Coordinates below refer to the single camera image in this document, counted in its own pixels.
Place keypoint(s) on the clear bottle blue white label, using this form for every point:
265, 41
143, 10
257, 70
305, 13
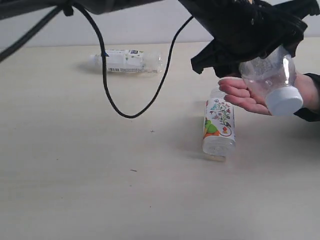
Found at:
133, 61

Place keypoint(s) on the person's open bare hand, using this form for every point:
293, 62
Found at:
238, 94

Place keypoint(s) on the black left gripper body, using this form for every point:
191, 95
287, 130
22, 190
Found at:
266, 25

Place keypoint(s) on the clear bottle green white label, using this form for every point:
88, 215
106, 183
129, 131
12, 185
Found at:
272, 79

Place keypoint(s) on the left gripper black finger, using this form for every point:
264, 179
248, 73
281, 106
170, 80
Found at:
291, 45
224, 56

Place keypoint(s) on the square bottle floral label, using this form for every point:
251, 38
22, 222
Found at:
218, 140

